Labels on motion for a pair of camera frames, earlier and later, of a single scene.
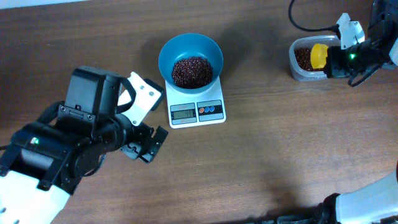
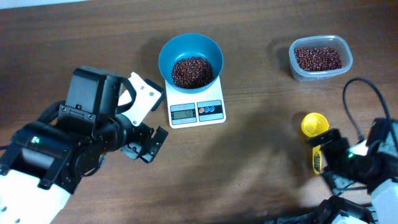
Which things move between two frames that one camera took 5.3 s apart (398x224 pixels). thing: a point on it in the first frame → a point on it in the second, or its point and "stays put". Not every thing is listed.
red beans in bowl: x=192 y=73 stays put
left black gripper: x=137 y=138 stays put
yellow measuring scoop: x=319 y=53 → x=312 y=124
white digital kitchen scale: x=207 y=107 stays put
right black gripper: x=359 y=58 → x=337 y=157
